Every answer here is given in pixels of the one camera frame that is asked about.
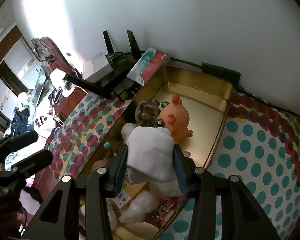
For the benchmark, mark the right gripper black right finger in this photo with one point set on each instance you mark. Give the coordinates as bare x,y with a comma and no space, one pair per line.
184,170

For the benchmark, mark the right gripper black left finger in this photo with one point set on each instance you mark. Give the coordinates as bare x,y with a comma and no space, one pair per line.
116,167

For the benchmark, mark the white plastic bag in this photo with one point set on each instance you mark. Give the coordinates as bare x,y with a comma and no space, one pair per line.
144,203
113,214
170,189

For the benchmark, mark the red snack packet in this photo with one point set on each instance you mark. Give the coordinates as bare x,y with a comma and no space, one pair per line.
165,206

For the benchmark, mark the orange toy pig figure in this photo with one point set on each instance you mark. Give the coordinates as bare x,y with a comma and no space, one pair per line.
174,117

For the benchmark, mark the camouflage sock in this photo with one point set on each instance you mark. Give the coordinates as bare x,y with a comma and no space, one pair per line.
147,112

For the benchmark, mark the yellow medicine box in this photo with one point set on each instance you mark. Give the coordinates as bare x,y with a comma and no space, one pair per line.
128,192

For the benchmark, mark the gold metal tray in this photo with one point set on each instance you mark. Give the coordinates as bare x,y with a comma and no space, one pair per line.
198,123

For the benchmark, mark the red wooden nightstand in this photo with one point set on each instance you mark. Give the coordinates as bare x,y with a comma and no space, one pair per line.
65,106

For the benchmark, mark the polka dot tablecloth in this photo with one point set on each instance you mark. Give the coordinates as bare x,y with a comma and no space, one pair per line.
259,144

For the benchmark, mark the black wifi router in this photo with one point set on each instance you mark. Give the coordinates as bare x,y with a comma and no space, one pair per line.
116,82

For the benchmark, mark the white small box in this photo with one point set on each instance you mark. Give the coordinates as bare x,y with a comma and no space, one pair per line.
96,68

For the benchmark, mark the black power adapter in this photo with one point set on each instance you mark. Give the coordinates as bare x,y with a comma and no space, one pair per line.
229,75

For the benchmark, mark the red teal tissue pack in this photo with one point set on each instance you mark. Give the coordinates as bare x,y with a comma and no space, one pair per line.
147,66

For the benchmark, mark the red wooden headboard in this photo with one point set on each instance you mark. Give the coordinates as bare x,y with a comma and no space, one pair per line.
50,57

